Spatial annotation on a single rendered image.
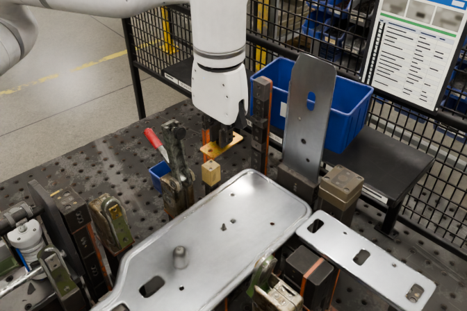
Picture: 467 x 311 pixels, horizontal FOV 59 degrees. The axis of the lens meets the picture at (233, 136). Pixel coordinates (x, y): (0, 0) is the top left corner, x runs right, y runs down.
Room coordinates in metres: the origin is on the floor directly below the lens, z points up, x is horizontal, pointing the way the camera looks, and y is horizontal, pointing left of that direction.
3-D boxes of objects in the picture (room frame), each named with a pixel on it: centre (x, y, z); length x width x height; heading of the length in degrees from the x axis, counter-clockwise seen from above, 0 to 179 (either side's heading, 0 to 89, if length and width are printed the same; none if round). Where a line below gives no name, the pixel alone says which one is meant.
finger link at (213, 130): (0.62, 0.04, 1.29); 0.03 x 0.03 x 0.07; 46
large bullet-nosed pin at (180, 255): (0.51, 0.11, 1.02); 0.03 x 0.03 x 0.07
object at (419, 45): (0.93, -0.44, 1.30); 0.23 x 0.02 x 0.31; 45
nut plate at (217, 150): (0.61, 0.02, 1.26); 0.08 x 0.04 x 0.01; 136
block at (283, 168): (0.78, -0.17, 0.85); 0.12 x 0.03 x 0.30; 45
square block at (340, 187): (0.71, -0.26, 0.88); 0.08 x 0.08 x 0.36; 45
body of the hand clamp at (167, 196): (0.72, 0.14, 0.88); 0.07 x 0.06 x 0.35; 45
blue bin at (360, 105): (0.98, -0.21, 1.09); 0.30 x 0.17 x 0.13; 53
